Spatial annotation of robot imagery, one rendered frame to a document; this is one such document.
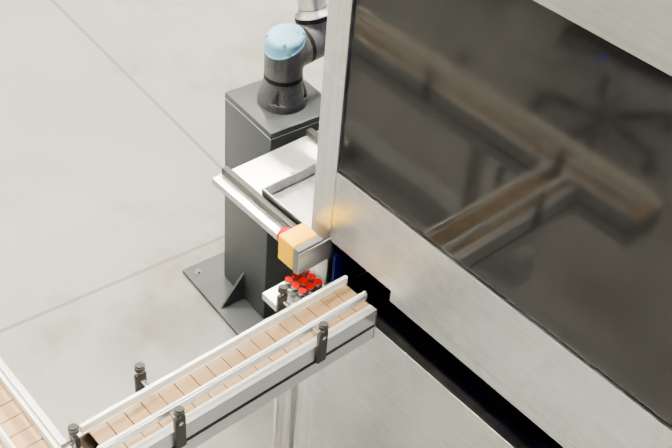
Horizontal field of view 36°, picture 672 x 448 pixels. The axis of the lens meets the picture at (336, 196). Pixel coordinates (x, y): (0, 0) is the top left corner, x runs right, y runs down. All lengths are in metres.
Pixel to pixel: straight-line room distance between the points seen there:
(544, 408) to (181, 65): 3.05
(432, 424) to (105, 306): 1.56
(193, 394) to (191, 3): 3.35
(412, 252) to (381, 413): 0.53
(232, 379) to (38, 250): 1.79
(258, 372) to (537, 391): 0.56
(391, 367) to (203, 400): 0.47
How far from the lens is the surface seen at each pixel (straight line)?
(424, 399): 2.29
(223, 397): 2.08
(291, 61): 2.96
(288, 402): 2.33
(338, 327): 2.22
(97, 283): 3.65
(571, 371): 1.91
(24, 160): 4.20
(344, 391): 2.55
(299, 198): 2.60
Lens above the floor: 2.56
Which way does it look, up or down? 40 degrees down
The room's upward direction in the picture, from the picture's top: 5 degrees clockwise
